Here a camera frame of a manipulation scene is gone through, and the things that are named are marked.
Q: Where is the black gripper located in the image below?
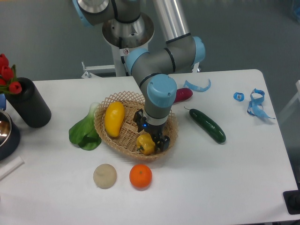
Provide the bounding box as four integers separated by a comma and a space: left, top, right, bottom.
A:
133, 109, 170, 152

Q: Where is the yellow bell pepper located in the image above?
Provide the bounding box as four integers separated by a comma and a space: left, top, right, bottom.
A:
136, 133, 156, 156

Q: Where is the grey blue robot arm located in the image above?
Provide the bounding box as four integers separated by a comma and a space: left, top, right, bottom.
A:
73, 0, 205, 151

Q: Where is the woven wicker basket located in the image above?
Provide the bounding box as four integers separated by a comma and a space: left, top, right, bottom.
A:
94, 91, 178, 161

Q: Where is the yellow mango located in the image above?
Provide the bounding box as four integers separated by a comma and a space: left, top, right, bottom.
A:
104, 101, 125, 137

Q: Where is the orange tangerine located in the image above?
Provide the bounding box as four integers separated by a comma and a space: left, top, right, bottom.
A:
129, 164, 152, 188

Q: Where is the purple sweet potato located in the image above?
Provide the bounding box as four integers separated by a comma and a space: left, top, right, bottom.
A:
173, 88, 193, 104

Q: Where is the blue ribbon strip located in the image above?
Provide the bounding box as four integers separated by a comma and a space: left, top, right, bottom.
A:
183, 79, 211, 92

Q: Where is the green cucumber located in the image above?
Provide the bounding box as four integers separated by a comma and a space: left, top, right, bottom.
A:
185, 108, 226, 144

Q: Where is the beige steamed bun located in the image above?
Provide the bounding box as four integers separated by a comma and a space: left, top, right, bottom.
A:
93, 164, 117, 189

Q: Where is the green bok choy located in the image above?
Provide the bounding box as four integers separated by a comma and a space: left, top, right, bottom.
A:
68, 102, 102, 151

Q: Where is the small blue tape roll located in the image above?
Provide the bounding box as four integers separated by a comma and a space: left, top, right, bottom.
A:
233, 92, 245, 102

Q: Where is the blue crumpled ribbon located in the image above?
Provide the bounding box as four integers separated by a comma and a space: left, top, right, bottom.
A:
247, 89, 275, 119

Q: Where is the black cylindrical vase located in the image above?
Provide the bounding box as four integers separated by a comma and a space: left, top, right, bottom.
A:
5, 77, 52, 128

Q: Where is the metal bowl dark rim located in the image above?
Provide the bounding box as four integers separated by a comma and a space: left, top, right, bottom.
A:
0, 110, 21, 160

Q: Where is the red tulip bouquet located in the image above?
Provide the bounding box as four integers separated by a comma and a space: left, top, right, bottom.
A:
0, 53, 22, 95

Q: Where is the black device at edge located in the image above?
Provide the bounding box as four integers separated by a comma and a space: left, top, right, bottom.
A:
283, 190, 300, 215

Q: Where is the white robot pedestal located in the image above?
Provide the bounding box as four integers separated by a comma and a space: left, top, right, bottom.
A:
81, 14, 155, 79

